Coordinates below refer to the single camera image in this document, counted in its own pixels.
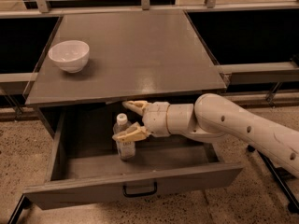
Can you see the white ceramic bowl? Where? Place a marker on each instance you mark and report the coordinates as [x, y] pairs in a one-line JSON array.
[[71, 56]]

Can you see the open grey top drawer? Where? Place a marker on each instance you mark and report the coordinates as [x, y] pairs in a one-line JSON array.
[[84, 168]]

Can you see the black cabinet foot bar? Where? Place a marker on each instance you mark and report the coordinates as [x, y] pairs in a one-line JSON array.
[[22, 204]]

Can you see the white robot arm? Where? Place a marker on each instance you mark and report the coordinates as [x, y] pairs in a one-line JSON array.
[[208, 120]]

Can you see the black metal stand leg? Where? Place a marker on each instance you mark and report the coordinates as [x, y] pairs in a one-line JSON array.
[[281, 176]]

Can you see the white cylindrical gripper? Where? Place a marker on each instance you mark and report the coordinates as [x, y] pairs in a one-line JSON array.
[[156, 118]]

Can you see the black drawer handle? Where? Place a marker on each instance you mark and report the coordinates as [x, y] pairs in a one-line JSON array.
[[139, 190]]

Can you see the grey cabinet with counter top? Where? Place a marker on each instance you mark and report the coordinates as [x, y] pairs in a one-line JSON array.
[[133, 55]]

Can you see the clear plastic water bottle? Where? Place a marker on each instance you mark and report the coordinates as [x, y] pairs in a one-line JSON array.
[[125, 150]]

